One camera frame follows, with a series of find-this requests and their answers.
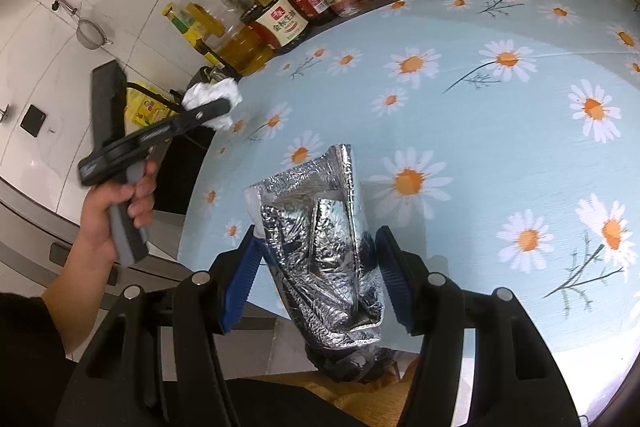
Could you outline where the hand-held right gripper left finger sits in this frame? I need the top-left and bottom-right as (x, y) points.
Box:
(52, 224), (262, 427)

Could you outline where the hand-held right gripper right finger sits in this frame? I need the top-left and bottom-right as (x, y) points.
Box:
(375, 226), (583, 427)

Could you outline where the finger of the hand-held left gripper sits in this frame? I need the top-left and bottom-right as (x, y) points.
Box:
(135, 98), (233, 148)

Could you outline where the white tissue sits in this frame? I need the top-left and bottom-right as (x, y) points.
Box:
(181, 77), (243, 132)

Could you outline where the silver foil bag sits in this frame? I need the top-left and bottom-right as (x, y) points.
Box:
(243, 143), (386, 350)

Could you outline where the person's left forearm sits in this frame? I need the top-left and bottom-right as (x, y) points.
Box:
(39, 232), (118, 363)

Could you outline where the person's left hand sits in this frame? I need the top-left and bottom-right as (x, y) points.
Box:
(80, 159), (158, 265)

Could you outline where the yellow oil jug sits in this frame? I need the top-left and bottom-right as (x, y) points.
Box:
(122, 81), (186, 130)

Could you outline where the metal strainer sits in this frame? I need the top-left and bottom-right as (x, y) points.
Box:
(55, 0), (113, 51)

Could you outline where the brown wooden stool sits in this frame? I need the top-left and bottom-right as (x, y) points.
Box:
(260, 354), (426, 427)

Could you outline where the daisy print tablecloth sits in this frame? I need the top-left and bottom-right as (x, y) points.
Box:
(177, 0), (640, 353)

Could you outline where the person's black clothing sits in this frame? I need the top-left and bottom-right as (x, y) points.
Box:
(0, 292), (68, 427)

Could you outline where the black wall socket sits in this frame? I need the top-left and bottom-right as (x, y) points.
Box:
(21, 104), (48, 138)

